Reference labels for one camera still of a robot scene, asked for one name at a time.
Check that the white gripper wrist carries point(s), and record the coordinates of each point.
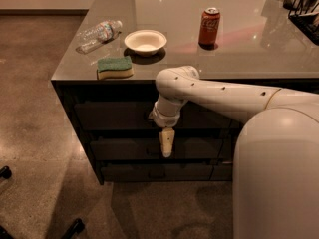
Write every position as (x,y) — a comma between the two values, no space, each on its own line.
(161,119)

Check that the dark drawer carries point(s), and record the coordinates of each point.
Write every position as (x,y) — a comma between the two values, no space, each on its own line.
(222,172)
(149,148)
(157,172)
(235,124)
(134,115)
(227,149)

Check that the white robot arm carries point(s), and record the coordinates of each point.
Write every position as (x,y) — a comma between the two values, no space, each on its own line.
(276,161)

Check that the dark drawer cabinet counter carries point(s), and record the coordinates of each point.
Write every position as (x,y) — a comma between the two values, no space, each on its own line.
(255,44)

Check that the green yellow sponge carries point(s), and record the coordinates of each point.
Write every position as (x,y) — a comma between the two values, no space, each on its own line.
(114,68)

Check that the white paper bowl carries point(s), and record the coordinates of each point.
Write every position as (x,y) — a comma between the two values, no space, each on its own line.
(145,42)

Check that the clear plastic water bottle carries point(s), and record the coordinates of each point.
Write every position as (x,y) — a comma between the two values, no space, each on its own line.
(94,37)

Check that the red cola can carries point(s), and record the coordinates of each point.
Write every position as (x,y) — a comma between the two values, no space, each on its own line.
(209,24)

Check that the black object on floor bottom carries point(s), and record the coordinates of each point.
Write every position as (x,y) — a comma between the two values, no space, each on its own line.
(75,228)

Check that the black object on floor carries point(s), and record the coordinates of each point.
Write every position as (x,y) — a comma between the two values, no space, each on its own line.
(5,172)
(75,228)

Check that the black object on floor left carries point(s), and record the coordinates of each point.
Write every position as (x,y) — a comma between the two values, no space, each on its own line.
(5,172)

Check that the black wire rack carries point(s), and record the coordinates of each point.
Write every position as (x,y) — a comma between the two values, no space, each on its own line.
(304,14)

